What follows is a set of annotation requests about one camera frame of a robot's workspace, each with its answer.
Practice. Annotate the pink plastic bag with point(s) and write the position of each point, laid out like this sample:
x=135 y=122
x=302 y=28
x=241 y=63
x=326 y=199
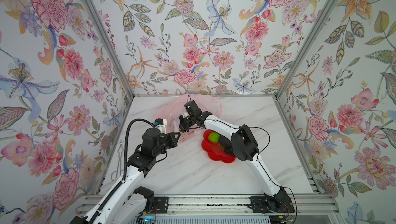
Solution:
x=172 y=110

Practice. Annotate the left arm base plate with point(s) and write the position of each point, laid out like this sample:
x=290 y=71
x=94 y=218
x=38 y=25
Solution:
x=156 y=205

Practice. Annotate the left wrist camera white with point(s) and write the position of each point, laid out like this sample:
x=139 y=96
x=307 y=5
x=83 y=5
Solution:
x=161 y=124

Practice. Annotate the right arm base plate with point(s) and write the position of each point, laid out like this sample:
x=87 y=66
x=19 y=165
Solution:
x=265 y=204

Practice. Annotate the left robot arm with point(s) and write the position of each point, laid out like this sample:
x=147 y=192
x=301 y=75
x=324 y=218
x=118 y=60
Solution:
x=127 y=198

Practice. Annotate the green lime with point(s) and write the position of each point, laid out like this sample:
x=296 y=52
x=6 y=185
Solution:
x=214 y=137

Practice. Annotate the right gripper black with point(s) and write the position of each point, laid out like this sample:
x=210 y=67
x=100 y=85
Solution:
x=181 y=126

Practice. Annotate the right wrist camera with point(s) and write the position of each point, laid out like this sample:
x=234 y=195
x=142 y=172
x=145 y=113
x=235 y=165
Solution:
x=192 y=108

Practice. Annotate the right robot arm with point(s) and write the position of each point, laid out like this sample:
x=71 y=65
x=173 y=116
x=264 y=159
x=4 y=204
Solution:
x=244 y=147

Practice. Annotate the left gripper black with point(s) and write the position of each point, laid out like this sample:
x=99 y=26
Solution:
x=169 y=136

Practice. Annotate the red flower-shaped plate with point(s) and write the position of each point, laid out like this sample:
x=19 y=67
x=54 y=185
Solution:
x=215 y=152

